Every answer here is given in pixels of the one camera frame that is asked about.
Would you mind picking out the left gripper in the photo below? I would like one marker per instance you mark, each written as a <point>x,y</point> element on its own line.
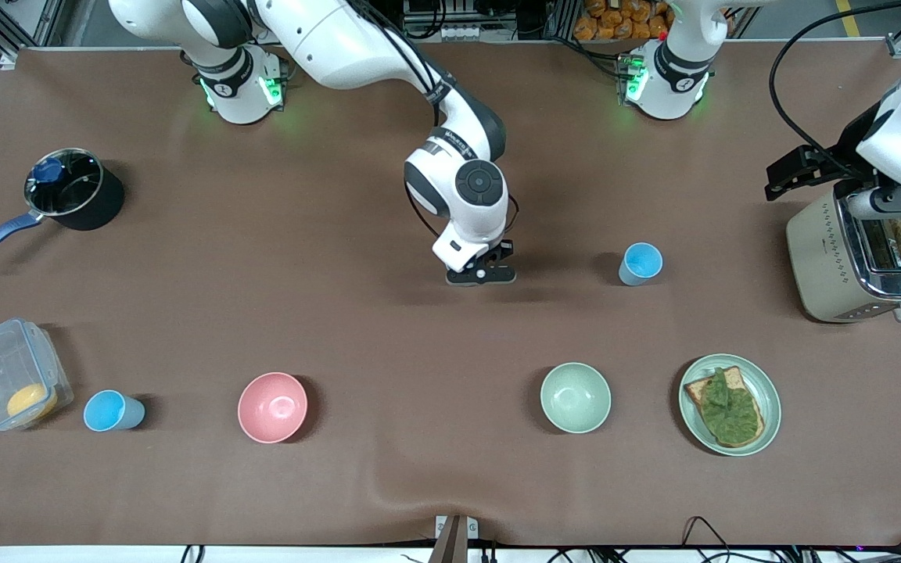
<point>844,159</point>

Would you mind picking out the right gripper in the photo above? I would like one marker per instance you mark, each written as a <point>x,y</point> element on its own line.
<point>507,251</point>

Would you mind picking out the blue cup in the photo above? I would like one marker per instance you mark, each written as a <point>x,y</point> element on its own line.
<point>106,410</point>
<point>642,262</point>

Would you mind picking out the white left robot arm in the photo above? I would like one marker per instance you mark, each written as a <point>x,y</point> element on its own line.
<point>673,70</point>

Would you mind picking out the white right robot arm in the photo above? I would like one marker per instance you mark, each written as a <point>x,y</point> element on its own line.
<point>341,39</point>

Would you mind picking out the beige chrome toaster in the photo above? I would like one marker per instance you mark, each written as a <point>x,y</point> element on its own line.
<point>818,266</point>

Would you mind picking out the pale green bowl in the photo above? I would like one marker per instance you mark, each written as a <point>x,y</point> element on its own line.
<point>576,397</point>

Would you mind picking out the pale green plate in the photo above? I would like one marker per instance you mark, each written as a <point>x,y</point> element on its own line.
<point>769,391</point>

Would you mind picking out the white connector strip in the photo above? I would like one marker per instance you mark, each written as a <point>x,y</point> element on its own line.
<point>462,33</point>

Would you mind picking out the toast slice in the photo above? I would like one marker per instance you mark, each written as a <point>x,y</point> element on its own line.
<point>697,389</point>

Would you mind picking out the bag of orange buns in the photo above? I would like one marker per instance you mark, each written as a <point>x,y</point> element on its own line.
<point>615,19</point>

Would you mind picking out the green lettuce leaf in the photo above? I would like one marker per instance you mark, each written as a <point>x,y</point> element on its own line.
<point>732,414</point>

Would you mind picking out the pink bowl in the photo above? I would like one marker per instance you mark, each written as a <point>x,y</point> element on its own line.
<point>272,407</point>

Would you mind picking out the glass lid blue knob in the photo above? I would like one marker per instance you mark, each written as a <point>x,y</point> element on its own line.
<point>48,170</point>

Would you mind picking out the yellow round food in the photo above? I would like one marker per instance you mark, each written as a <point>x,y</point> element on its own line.
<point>28,401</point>

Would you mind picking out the metal table bracket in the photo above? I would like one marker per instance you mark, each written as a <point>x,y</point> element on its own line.
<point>454,539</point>

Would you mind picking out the aluminium frame profile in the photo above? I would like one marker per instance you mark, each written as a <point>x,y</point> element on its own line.
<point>45,23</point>

